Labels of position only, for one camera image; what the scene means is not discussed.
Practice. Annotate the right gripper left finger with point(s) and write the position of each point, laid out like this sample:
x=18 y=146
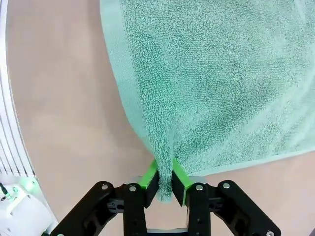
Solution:
x=118 y=209

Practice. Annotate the green terry towel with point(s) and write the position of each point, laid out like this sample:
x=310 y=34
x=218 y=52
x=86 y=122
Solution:
x=209 y=73

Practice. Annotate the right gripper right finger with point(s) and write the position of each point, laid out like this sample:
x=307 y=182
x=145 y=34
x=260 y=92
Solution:
x=209 y=211

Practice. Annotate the aluminium profile rail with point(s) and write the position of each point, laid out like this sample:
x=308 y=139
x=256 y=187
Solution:
x=9 y=123

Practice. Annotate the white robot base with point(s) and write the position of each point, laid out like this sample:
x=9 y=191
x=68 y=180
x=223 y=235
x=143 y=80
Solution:
x=22 y=214

